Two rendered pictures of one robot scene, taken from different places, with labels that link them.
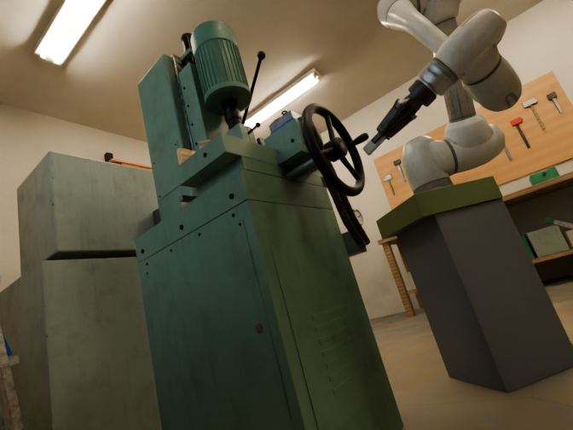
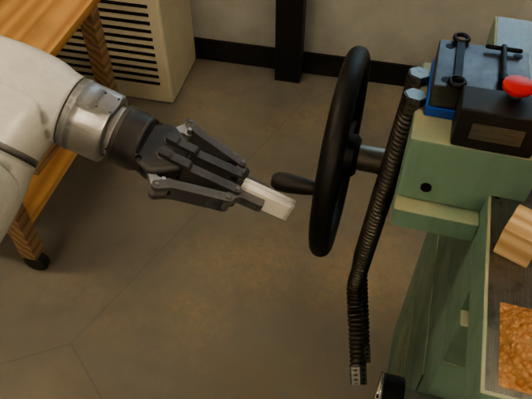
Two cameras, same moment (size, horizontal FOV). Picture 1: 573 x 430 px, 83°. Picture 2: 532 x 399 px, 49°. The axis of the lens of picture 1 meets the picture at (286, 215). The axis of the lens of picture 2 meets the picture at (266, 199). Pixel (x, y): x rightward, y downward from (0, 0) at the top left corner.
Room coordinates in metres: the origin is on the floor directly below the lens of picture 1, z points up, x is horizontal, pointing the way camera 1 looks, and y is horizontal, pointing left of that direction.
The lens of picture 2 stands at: (1.37, -0.48, 1.38)
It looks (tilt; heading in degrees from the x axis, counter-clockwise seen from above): 49 degrees down; 160
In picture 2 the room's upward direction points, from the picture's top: straight up
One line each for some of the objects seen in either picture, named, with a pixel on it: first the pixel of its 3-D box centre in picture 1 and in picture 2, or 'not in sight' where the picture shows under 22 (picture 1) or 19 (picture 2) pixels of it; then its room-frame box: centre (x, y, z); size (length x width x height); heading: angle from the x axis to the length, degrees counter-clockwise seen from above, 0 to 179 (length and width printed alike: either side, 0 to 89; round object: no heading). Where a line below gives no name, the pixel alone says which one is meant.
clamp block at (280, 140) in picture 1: (295, 146); (468, 137); (0.98, -0.09, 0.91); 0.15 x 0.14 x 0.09; 145
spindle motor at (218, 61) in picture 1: (220, 69); not in sight; (1.06, 0.09, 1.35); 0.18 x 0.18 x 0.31
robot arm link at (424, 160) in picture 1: (424, 161); not in sight; (1.34, -0.63, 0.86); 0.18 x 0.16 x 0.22; 81
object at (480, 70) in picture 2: (291, 126); (484, 89); (0.98, -0.10, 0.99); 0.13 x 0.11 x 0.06; 145
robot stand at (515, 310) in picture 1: (475, 289); not in sight; (1.35, -0.62, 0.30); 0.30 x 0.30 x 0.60; 12
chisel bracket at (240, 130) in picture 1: (236, 144); not in sight; (1.07, 0.11, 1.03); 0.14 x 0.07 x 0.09; 55
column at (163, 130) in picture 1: (186, 148); not in sight; (1.22, 0.33, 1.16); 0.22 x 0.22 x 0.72; 55
